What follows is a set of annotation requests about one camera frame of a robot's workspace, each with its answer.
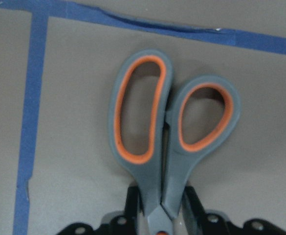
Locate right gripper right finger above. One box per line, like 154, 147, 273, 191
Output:
182, 186, 206, 235

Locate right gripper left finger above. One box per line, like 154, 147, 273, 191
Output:
124, 186, 142, 220

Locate grey orange scissors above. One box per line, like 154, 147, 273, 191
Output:
108, 49, 241, 235

